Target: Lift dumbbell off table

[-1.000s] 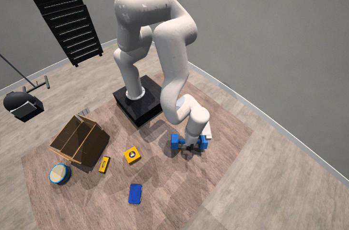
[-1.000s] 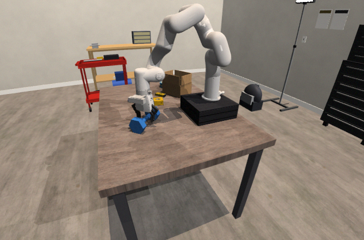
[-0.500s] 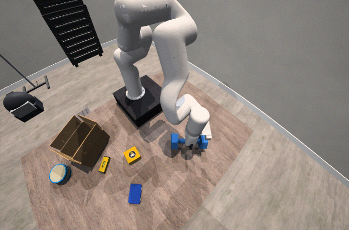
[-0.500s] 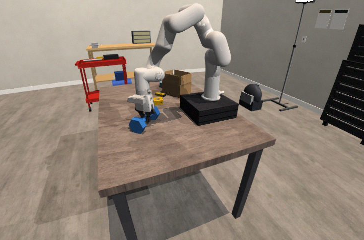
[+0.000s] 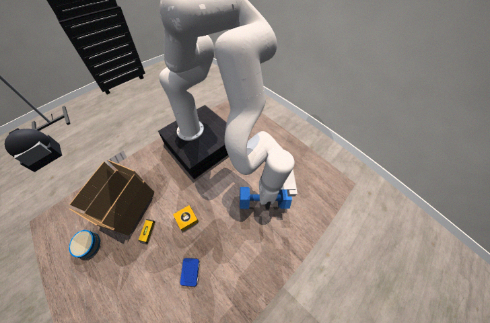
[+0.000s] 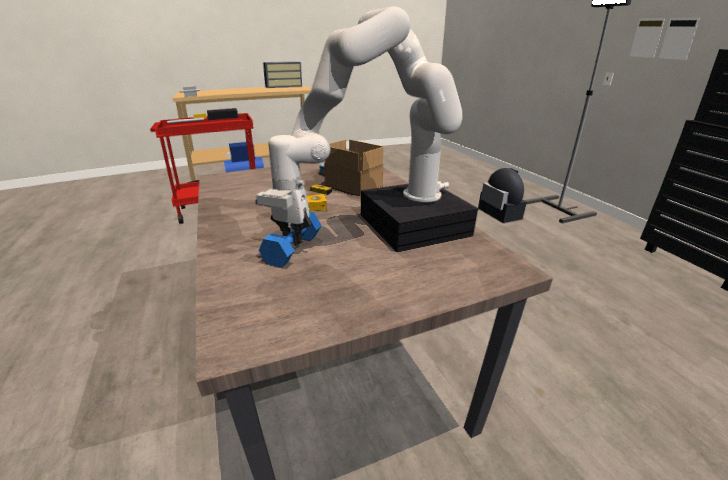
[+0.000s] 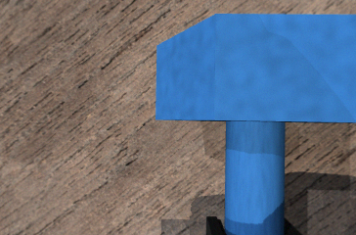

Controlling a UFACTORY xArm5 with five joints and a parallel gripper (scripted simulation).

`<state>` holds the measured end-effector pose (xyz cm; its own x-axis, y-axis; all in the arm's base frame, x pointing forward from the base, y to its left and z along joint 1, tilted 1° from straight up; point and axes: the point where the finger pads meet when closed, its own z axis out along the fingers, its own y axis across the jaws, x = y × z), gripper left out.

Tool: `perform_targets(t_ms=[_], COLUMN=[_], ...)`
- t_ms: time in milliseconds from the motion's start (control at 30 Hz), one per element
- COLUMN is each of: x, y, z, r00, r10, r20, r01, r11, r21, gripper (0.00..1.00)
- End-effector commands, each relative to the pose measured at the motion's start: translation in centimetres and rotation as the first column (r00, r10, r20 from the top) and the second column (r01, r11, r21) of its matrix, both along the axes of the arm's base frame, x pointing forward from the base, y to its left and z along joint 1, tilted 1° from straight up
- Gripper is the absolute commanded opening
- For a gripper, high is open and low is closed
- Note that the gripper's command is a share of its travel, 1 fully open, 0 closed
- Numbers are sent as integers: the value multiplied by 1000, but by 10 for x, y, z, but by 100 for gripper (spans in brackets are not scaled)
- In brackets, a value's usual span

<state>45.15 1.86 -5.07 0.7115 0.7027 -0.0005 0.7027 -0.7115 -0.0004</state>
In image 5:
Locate yellow pocket level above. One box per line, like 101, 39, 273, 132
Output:
138, 219, 155, 244

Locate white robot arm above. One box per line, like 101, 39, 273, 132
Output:
159, 0, 298, 196

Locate brown cardboard box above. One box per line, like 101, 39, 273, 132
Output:
72, 164, 154, 235

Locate blue dumbbell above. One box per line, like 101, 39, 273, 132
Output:
240, 187, 292, 209

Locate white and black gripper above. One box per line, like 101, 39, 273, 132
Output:
259, 180, 279, 210

